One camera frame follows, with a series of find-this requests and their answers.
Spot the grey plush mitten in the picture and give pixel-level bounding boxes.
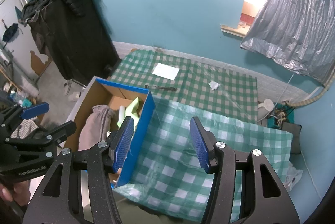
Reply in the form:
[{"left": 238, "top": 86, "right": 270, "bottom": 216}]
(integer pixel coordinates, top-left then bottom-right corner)
[{"left": 78, "top": 105, "right": 115, "bottom": 151}]

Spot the lime green cloth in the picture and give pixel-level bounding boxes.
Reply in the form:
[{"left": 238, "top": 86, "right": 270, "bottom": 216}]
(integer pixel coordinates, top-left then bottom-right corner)
[{"left": 125, "top": 97, "right": 140, "bottom": 125}]

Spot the person left hand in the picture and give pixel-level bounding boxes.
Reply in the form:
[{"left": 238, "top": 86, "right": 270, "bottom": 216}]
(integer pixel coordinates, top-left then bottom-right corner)
[{"left": 0, "top": 181, "right": 31, "bottom": 206}]

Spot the blue cardboard box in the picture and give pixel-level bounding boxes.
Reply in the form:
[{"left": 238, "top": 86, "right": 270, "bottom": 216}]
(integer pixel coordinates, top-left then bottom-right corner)
[{"left": 64, "top": 76, "right": 155, "bottom": 187}]

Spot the green checked tablecloth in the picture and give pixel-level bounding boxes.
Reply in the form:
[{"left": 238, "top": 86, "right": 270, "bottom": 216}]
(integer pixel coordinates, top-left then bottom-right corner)
[{"left": 115, "top": 97, "right": 292, "bottom": 222}]

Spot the crumpled white tissue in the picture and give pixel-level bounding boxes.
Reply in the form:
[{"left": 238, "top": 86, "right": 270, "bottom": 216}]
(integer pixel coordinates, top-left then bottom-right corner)
[{"left": 208, "top": 81, "right": 220, "bottom": 91}]

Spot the dark knife on mat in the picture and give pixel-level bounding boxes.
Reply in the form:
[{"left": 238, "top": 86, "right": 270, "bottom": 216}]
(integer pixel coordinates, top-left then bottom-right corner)
[{"left": 144, "top": 85, "right": 177, "bottom": 91}]

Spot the green beige checked mat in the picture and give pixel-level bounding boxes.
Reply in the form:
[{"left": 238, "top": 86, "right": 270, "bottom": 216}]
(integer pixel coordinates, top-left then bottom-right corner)
[{"left": 110, "top": 50, "right": 258, "bottom": 123}]

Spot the white paper sheet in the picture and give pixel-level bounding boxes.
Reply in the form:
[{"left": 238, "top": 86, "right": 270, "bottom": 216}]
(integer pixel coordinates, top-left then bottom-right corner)
[{"left": 152, "top": 63, "right": 180, "bottom": 81}]

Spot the white plastic bag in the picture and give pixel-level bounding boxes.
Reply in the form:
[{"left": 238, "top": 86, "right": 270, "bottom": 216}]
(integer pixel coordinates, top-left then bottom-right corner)
[{"left": 283, "top": 162, "right": 303, "bottom": 192}]

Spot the silver foil curtain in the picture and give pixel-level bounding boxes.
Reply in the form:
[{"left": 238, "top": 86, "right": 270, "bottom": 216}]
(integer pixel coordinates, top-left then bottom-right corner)
[{"left": 241, "top": 0, "right": 334, "bottom": 85}]

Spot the beige woven hose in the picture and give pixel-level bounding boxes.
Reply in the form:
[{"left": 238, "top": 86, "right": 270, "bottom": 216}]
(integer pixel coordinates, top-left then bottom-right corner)
[{"left": 290, "top": 79, "right": 335, "bottom": 109}]

